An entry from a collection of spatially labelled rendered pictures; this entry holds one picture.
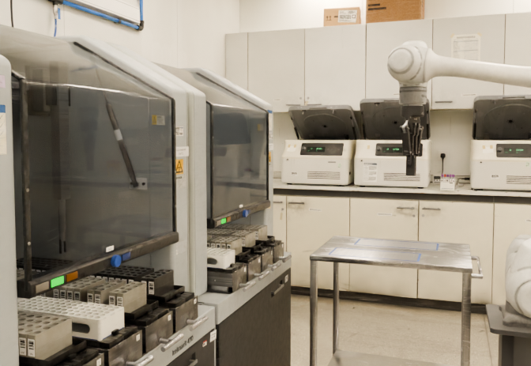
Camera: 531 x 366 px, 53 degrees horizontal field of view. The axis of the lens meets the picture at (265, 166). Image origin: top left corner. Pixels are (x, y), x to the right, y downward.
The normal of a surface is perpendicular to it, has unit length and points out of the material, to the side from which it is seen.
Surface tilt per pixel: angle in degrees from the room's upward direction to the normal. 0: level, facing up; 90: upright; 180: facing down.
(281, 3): 90
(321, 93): 90
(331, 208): 90
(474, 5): 90
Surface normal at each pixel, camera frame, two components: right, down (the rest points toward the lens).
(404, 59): -0.56, 0.04
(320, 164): -0.36, 0.05
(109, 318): 0.94, 0.02
